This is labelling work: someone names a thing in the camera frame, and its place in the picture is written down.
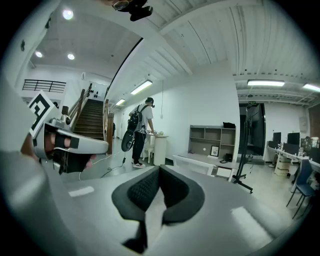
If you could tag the black balcony railing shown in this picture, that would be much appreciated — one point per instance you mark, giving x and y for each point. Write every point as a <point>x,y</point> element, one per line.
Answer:
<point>45,81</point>

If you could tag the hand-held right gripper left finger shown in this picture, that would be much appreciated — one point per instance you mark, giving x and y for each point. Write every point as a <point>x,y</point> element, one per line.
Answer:
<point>95,200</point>

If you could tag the black telephone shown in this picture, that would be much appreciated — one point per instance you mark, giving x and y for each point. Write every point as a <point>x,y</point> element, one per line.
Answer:
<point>228,157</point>

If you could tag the grey wooden desk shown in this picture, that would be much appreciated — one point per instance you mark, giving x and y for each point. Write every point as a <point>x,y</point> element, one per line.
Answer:
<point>197,156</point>

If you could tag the grey desktop shelf unit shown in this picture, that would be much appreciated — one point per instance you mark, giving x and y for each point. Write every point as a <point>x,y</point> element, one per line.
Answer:
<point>226,136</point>

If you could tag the white carved-leg table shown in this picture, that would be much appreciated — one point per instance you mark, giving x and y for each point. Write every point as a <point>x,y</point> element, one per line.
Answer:
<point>150,146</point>

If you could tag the person's white shirt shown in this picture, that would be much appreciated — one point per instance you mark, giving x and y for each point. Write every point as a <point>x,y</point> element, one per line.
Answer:
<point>25,200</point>

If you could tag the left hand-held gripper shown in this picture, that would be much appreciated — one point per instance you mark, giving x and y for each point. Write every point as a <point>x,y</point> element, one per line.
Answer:
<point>40,112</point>

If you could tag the person's left forearm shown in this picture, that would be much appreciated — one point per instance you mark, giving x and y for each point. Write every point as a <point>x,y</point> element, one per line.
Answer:
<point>27,147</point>

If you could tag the black computer monitor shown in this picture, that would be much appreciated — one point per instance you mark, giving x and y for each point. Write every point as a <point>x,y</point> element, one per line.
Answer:
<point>277,138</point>
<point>291,148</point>
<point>293,138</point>

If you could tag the blue chair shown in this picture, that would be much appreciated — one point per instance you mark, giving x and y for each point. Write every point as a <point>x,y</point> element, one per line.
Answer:
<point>306,172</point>

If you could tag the grey wall cabinet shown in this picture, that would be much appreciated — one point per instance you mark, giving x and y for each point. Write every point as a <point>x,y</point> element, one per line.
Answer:
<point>303,124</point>

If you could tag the person's left hand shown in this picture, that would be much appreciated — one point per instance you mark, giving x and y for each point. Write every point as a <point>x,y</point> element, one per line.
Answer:
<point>90,161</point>

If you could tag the black oval hanging device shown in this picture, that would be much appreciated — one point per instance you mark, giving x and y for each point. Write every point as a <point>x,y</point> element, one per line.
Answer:
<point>127,141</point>

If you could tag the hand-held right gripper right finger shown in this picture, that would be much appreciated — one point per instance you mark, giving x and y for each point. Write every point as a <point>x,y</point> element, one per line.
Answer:
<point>212,200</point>

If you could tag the black bag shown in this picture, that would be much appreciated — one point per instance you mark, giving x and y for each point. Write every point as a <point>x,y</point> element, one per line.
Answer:
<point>229,125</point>

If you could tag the green exit sign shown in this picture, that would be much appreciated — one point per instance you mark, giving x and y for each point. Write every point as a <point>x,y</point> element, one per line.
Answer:
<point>252,102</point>

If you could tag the dark wooden staircase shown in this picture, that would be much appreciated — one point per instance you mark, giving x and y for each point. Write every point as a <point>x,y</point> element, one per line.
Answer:
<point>91,117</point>

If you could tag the black framed picture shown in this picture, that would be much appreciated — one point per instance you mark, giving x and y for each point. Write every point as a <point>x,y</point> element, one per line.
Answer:
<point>215,151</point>

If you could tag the black head-mounted camera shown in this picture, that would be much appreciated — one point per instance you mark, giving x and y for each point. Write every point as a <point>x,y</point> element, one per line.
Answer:
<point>141,12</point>

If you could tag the stacked pale boxes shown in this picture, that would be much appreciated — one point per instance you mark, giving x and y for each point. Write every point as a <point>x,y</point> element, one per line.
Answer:
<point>282,166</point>

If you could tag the person's glasses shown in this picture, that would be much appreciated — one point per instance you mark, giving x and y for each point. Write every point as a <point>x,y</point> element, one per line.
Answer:
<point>121,5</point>

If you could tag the round ceiling light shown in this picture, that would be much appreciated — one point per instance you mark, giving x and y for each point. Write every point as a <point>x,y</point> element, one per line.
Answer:
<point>38,54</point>
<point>71,56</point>
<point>68,14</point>

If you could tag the black screen floor stand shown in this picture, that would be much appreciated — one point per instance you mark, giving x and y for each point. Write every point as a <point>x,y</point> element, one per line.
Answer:
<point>242,155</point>

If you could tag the long white office desk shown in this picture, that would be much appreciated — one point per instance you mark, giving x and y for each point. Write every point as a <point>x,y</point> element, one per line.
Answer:
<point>287,152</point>

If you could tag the long tube ceiling light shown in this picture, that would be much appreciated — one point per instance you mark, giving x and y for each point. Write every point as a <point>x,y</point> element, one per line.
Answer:
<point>265,82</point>
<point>141,86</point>
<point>120,101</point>
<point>311,87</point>

